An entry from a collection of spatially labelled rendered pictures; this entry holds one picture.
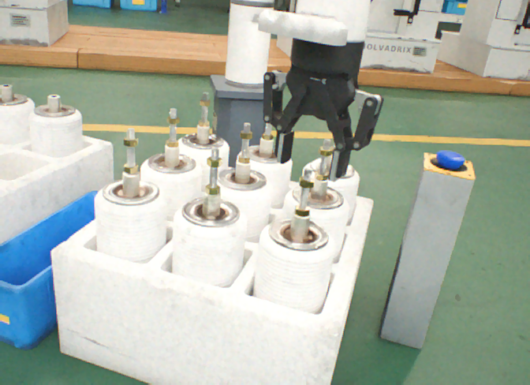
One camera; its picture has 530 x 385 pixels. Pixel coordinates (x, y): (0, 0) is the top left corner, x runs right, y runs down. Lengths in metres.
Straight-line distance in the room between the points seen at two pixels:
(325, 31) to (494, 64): 2.77
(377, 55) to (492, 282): 1.88
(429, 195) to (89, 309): 0.50
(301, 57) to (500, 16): 2.74
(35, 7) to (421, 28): 2.00
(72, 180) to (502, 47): 2.66
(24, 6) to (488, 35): 2.49
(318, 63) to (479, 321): 0.65
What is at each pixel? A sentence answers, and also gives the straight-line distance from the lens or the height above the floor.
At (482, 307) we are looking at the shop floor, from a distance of 1.04.
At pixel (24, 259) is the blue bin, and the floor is 0.07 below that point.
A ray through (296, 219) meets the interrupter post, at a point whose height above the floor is 0.28.
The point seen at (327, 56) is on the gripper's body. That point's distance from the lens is 0.49.
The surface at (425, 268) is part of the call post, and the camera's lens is 0.79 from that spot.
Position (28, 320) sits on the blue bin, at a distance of 0.79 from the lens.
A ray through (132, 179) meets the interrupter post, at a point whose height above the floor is 0.28.
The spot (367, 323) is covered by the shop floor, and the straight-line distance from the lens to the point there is 0.90.
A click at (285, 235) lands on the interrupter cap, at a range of 0.60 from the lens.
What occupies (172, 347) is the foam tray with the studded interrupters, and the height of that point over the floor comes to 0.08.
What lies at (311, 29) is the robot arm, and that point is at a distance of 0.45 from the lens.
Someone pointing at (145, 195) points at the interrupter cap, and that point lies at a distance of 0.67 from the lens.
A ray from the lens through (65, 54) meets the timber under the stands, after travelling 2.53.
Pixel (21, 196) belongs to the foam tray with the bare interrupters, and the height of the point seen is 0.16.
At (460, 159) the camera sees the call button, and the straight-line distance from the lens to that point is 0.74.
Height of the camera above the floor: 0.55
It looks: 24 degrees down
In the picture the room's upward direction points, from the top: 7 degrees clockwise
